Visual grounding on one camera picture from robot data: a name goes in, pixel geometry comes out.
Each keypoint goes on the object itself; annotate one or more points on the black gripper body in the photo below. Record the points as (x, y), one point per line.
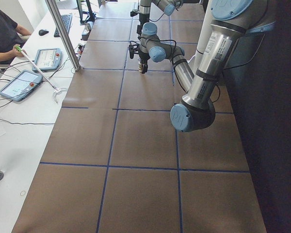
(143, 18)
(143, 58)

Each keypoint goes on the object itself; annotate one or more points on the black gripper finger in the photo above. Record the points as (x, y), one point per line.
(139, 29)
(144, 66)

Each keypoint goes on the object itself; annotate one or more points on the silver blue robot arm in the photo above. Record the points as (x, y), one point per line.
(224, 23)
(144, 7)

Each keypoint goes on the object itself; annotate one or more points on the steel cylinder weight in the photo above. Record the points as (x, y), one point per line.
(89, 25)

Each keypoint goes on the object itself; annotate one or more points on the orange black connector block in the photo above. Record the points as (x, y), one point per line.
(80, 48)

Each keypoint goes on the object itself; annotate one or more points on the black keyboard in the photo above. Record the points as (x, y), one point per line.
(67, 20)

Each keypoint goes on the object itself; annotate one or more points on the far teach pendant tablet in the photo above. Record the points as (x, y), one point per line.
(48, 59)

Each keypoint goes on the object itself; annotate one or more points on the teach pendant tablet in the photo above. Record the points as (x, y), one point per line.
(21, 86)
(48, 59)

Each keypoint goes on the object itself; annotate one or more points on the black computer mouse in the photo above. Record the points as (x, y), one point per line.
(43, 32)

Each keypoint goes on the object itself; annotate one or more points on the long reacher grabber stick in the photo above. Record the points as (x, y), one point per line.
(57, 90)

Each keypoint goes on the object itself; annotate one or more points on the near teach pendant tablet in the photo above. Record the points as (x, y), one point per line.
(21, 86)

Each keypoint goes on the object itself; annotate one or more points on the seated person in black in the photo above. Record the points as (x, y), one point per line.
(10, 32)

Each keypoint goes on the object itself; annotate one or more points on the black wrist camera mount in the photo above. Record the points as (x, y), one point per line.
(134, 12)

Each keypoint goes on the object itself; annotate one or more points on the aluminium frame post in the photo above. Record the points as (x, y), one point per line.
(53, 9)

